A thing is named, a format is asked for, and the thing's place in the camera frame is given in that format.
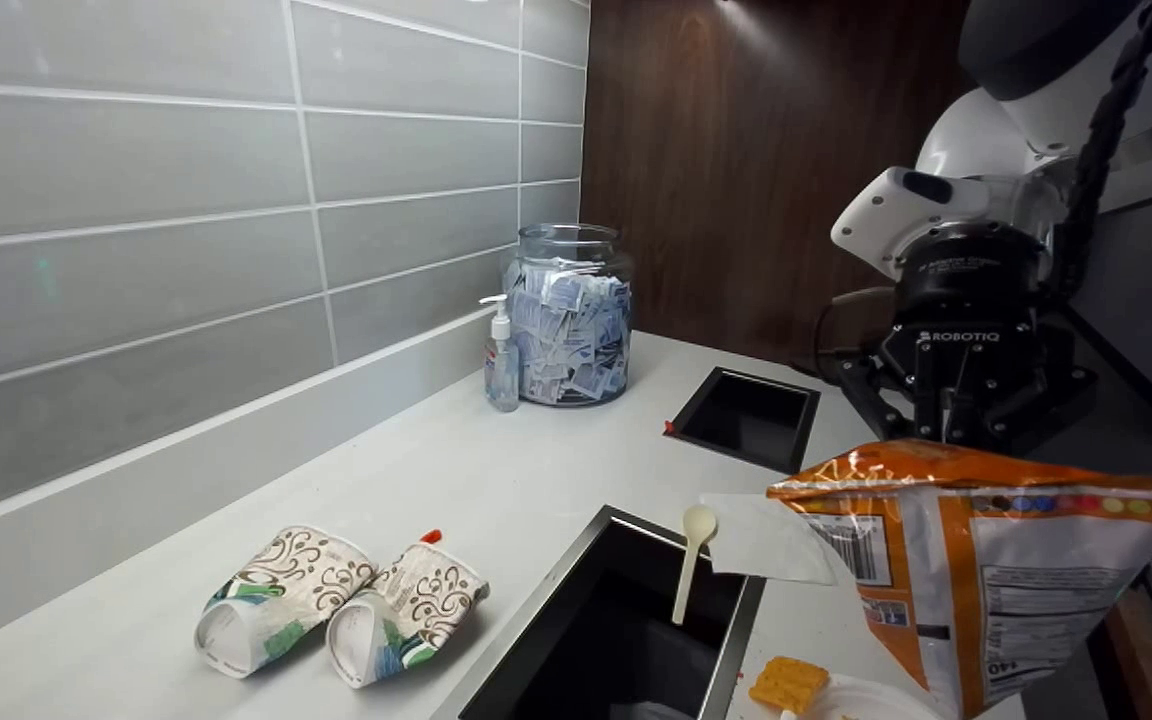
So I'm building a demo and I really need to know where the large steel-rimmed recessed counter bin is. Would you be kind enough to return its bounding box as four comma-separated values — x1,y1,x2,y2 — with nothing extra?
427,498,766,720

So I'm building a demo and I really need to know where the patterned paper cup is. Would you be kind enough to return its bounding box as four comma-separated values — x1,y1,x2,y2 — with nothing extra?
320,540,493,697
192,525,380,684

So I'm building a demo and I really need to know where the yellow snack piece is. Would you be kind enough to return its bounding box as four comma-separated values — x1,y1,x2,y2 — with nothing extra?
743,651,837,720

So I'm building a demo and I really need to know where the small clear pump bottle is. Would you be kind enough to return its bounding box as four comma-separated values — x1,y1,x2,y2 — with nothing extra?
475,291,528,417

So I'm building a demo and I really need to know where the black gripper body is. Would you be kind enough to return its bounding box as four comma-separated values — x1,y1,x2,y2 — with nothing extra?
840,218,1104,459

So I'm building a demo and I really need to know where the cream plastic spoon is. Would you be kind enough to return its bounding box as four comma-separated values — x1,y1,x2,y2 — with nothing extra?
668,498,722,633

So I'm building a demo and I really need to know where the orange snack packet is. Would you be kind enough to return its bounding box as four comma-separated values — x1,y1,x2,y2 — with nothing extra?
764,437,1152,720

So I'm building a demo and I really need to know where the white plate with yellow food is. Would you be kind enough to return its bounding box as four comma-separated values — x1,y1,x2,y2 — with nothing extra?
732,666,950,720

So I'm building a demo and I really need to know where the glass jar of blue packets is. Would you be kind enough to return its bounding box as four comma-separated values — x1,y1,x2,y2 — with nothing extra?
502,218,641,406

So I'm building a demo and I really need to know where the small square recessed counter bin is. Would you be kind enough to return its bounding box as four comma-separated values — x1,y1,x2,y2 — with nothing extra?
664,362,824,477

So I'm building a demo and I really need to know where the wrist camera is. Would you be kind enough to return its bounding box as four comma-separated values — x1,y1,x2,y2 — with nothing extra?
826,164,991,283

